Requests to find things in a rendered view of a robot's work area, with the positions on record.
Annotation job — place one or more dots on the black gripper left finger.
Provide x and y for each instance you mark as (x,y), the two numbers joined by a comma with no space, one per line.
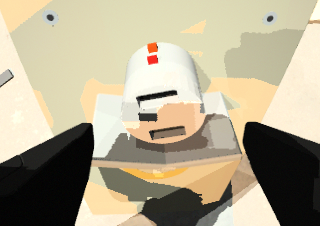
(44,186)

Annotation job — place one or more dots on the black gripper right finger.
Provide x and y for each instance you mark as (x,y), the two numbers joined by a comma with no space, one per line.
(288,170)

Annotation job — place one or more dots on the cream rectangular block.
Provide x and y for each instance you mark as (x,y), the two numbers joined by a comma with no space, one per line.
(315,17)

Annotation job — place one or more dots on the grey flat bar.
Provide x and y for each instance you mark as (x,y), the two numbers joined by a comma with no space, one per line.
(5,77)

